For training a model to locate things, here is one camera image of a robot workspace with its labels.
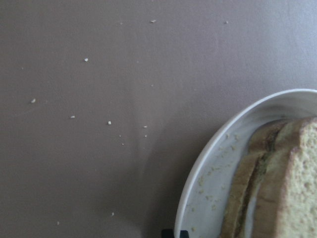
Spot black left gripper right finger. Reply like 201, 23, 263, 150
180, 230, 189, 238

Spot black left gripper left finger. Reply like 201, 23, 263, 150
161, 229, 173, 238

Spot white round plate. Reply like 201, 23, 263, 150
173, 89, 317, 238

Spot brown bread slice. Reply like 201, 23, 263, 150
219, 120, 289, 238
252, 118, 317, 238

